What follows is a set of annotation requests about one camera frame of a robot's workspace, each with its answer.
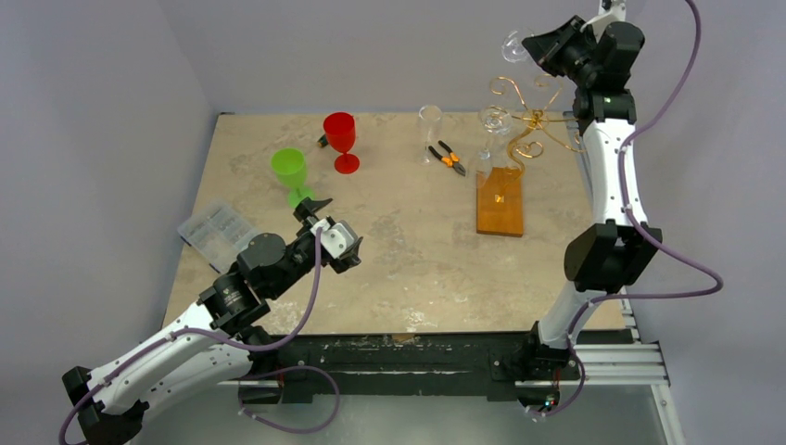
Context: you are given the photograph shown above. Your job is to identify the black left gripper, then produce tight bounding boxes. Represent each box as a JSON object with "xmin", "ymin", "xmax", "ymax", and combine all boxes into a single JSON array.
[{"xmin": 267, "ymin": 198, "xmax": 359, "ymax": 299}]

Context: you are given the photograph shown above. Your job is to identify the clear round wine glass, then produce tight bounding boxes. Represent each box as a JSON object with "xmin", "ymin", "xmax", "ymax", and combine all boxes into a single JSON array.
[{"xmin": 501, "ymin": 28, "xmax": 536, "ymax": 66}]

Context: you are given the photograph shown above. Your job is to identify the gold wire glass rack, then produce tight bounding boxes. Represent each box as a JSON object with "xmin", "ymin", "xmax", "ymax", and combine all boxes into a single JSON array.
[{"xmin": 489, "ymin": 74, "xmax": 586, "ymax": 180}]

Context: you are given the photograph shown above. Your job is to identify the clear champagne flute with label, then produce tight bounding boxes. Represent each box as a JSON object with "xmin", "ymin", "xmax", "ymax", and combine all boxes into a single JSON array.
[{"xmin": 474, "ymin": 106, "xmax": 513, "ymax": 190}]

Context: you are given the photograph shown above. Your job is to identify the wooden rack base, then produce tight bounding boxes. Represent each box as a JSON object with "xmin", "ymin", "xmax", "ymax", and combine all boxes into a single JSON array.
[{"xmin": 475, "ymin": 167, "xmax": 525, "ymax": 237}]

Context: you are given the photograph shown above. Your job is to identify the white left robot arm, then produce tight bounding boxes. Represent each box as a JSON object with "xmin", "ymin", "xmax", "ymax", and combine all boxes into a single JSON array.
[{"xmin": 57, "ymin": 197, "xmax": 363, "ymax": 444}]

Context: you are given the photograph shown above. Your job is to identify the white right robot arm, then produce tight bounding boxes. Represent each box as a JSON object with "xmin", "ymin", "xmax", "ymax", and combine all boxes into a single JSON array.
[{"xmin": 520, "ymin": 16, "xmax": 663, "ymax": 377}]

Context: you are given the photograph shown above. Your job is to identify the clear tall flute glass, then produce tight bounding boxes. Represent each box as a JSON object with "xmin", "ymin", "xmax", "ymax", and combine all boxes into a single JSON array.
[{"xmin": 418, "ymin": 105, "xmax": 443, "ymax": 165}]

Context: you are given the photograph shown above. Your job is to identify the green plastic goblet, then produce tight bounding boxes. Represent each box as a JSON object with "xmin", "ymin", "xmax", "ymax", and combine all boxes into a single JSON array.
[{"xmin": 271, "ymin": 147, "xmax": 314, "ymax": 209}]

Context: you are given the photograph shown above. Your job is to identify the red plastic goblet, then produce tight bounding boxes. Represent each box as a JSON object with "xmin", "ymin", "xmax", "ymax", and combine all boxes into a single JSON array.
[{"xmin": 323, "ymin": 112, "xmax": 360, "ymax": 174}]

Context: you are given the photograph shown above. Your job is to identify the clear plastic screw box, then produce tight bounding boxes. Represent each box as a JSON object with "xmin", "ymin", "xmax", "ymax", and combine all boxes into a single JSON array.
[{"xmin": 177, "ymin": 198, "xmax": 261, "ymax": 274}]

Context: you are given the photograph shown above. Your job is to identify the orange black pliers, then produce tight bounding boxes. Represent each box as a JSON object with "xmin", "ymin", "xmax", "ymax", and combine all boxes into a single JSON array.
[{"xmin": 427, "ymin": 140, "xmax": 466, "ymax": 176}]

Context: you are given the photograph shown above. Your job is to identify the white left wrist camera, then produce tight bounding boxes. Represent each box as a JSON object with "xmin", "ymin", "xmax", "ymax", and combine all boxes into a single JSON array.
[{"xmin": 310, "ymin": 219, "xmax": 361, "ymax": 260}]

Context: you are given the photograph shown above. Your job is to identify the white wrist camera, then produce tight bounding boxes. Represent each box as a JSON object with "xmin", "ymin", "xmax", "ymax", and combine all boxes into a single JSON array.
[
  {"xmin": 310, "ymin": 219, "xmax": 361, "ymax": 260},
  {"xmin": 580, "ymin": 0, "xmax": 627, "ymax": 34}
]

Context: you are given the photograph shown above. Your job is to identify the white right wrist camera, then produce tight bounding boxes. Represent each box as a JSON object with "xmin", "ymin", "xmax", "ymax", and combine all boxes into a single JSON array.
[{"xmin": 580, "ymin": 0, "xmax": 627, "ymax": 34}]

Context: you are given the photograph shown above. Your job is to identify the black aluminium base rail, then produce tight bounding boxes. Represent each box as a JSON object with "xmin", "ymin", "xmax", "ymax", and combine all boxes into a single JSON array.
[{"xmin": 221, "ymin": 328, "xmax": 670, "ymax": 407}]

